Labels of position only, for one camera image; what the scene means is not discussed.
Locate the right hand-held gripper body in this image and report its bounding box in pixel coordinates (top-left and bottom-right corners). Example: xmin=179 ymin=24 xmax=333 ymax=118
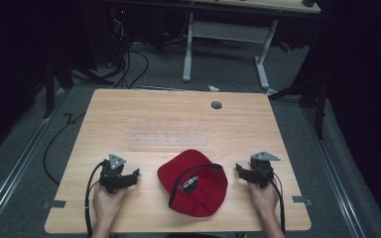
xmin=248 ymin=151 xmax=282 ymax=189

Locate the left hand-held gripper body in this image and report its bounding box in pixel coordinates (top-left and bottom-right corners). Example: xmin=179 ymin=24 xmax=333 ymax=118
xmin=98 ymin=153 xmax=131 ymax=195

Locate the red baseball cap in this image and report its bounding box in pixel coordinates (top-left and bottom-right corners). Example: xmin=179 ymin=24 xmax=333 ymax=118
xmin=157 ymin=149 xmax=229 ymax=218

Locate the person's right hand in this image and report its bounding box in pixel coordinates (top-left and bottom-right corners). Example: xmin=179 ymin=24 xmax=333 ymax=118
xmin=247 ymin=180 xmax=281 ymax=220

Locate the person's left hand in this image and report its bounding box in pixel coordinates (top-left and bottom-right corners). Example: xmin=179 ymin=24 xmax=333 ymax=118
xmin=91 ymin=183 xmax=130 ymax=229

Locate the grey tape strip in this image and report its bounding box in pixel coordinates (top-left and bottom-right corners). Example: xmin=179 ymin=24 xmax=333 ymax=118
xmin=42 ymin=199 xmax=67 ymax=210
xmin=291 ymin=195 xmax=314 ymax=207

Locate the clear plastic sheet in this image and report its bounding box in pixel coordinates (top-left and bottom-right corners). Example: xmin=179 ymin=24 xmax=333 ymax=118
xmin=127 ymin=119 xmax=210 ymax=149

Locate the black metal stand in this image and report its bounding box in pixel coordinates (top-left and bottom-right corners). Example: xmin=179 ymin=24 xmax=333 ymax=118
xmin=42 ymin=56 xmax=75 ymax=119
xmin=267 ymin=73 xmax=329 ymax=141

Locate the small red object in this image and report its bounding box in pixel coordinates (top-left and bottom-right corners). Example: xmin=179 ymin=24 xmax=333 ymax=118
xmin=278 ymin=41 xmax=293 ymax=54

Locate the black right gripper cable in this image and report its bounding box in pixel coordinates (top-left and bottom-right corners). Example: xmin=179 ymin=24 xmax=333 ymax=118
xmin=259 ymin=168 xmax=287 ymax=234

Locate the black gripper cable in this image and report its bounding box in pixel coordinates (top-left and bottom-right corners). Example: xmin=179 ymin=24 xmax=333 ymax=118
xmin=84 ymin=160 xmax=108 ymax=238
xmin=259 ymin=168 xmax=287 ymax=234

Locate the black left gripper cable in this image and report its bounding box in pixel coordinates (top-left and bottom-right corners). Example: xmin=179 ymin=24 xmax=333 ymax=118
xmin=84 ymin=160 xmax=108 ymax=238

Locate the black floor cable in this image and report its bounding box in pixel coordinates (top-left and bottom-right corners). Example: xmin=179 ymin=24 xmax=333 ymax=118
xmin=42 ymin=112 xmax=87 ymax=186

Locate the metal floor rail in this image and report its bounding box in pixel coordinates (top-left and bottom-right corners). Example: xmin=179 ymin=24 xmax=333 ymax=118
xmin=0 ymin=88 xmax=67 ymax=234
xmin=302 ymin=105 xmax=368 ymax=238

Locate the bundle of black cables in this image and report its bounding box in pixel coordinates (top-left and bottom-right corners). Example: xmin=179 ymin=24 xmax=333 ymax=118
xmin=107 ymin=16 xmax=150 ymax=90

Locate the white metal desk frame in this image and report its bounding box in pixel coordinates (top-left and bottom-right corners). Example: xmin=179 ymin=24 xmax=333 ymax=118
xmin=182 ymin=12 xmax=280 ymax=91

